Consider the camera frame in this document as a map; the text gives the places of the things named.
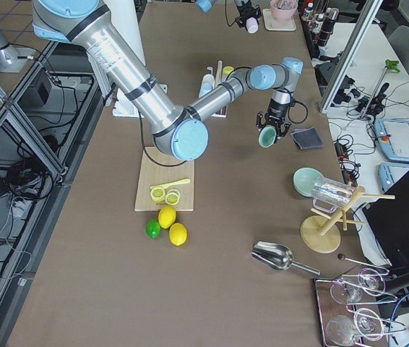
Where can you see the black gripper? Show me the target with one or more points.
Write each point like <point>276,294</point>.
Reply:
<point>276,108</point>
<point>244,11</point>

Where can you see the mint green plastic cup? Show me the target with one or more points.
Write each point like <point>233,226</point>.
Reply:
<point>267,136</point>

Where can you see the pink plastic cup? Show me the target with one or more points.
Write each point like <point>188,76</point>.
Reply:
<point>252,25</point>

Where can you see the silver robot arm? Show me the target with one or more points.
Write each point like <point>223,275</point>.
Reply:
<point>206,5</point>
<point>104,29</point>

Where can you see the white cup holder rack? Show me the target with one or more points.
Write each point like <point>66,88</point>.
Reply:
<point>215,101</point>

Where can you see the yellow cup on rack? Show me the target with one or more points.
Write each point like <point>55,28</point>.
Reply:
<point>227,70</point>

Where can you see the light blue cup on rack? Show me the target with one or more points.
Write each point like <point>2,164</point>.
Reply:
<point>207,84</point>

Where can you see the cream plastic tray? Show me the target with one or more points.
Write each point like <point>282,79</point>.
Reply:
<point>272,24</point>

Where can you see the grey folded cloth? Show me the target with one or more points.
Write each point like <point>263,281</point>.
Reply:
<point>306,139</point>

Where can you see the pink bowl with ice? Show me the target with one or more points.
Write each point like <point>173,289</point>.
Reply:
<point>283,9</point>

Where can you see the mint green bowl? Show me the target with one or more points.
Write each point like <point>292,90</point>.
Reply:
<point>303,180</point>

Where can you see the clear glass mug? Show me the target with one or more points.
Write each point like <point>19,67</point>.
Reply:
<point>329,194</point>

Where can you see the wooden mug tree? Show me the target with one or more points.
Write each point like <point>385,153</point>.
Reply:
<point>320,233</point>

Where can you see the yellow plastic knife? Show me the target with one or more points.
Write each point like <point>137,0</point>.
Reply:
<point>171,184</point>

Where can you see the wooden cutting board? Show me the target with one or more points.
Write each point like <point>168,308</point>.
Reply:
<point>152,174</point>

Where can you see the lemon slice right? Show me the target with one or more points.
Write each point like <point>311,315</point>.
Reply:
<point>172,197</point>

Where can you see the lemon slice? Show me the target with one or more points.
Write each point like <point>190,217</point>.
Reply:
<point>157,194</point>
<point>172,197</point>

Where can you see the blue teach pendant near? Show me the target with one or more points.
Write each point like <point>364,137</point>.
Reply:
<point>389,173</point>

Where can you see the blue teach pendant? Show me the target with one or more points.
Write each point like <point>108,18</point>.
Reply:
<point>389,173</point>
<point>393,139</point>

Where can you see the blue teach pendant far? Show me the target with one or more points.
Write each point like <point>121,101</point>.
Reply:
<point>393,139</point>

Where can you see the metal scoop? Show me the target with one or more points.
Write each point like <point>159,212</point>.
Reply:
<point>278,257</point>

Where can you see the lemon slice left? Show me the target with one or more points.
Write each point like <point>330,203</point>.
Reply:
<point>157,194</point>

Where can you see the yellow lemon near board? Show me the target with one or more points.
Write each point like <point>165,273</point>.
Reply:
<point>167,216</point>

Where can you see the yellow lemon near scoop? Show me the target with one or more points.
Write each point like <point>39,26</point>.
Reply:
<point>178,234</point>

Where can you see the green lime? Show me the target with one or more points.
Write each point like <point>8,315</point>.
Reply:
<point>153,228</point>

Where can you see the black monitor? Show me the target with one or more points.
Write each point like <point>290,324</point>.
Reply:
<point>389,221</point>

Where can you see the upper wine glass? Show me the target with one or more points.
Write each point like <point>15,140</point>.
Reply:
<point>360,288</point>

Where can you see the wine glass rack tray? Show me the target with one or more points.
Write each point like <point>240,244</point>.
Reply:
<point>327,308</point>

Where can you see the lower wine glass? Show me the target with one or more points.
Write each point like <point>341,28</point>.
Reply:
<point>365,324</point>

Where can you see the aluminium frame post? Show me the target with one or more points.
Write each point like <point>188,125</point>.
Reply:
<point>365,19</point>

